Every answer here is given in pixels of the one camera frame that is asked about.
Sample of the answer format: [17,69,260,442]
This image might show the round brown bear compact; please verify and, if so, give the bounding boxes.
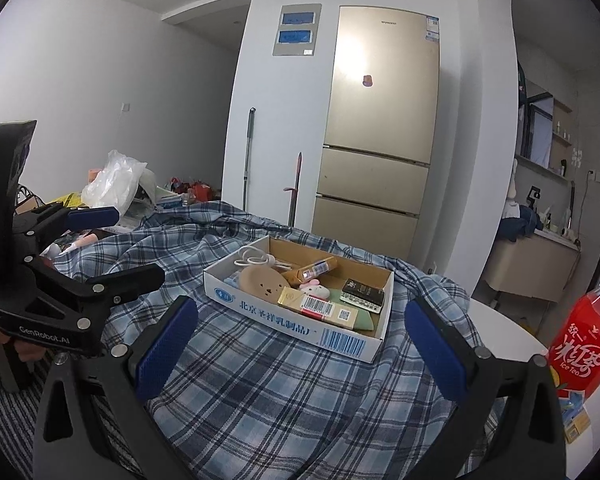
[238,265,287,301]

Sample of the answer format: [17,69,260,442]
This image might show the gold refrigerator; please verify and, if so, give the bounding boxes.
[312,5,441,261]

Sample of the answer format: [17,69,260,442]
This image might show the beige counter cabinet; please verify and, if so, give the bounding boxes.
[480,230,581,303]

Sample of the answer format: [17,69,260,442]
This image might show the white plush hair tie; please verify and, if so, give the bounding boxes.
[299,280,331,303]

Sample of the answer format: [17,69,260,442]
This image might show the black box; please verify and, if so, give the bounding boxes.
[339,277,386,308]

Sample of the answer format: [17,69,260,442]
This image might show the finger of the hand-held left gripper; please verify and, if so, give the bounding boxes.
[12,205,121,247]
[24,256,166,311]

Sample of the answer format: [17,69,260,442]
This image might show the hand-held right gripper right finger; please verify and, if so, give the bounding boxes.
[404,297,567,480]

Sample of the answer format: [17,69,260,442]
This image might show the small yellow box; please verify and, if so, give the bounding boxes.
[562,405,592,443]

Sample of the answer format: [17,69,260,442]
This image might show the white charging cable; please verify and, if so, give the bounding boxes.
[233,246,293,271]

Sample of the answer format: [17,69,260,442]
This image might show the blue plaid shirt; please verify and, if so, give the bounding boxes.
[40,200,506,480]

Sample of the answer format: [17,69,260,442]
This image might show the blue clothes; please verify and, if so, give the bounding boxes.
[497,205,541,243]

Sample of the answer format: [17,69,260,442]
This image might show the dark pole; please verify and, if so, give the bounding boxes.
[282,151,303,228]

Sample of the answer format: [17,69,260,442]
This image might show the kitchen window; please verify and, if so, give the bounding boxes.
[522,92,555,171]

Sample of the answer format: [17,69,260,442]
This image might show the red iced tea bottle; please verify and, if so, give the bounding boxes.
[545,270,600,398]

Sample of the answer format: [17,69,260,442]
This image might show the grey electrical panel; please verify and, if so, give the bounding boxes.
[271,3,322,58]

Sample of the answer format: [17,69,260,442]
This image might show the yellow packet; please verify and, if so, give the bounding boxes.
[45,191,86,208]

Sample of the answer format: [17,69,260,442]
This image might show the clear plastic bag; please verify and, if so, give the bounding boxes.
[81,149,148,218]

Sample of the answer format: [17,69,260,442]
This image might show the gold foil box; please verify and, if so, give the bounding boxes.
[280,256,338,288]

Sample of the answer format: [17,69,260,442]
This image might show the wooden wall shelf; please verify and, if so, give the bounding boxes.
[550,100,574,178]

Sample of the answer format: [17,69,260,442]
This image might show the white cardboard box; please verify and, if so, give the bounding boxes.
[202,236,395,364]

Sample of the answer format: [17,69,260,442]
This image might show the red bags pile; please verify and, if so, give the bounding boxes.
[169,177,216,203]

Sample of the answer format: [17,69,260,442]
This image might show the white rabbit toy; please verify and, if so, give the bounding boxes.
[505,157,521,218]

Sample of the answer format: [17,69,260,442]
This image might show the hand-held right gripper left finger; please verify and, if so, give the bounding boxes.
[34,295,199,480]

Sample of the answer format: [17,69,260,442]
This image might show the silver mop handle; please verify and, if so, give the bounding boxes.
[240,106,257,211]

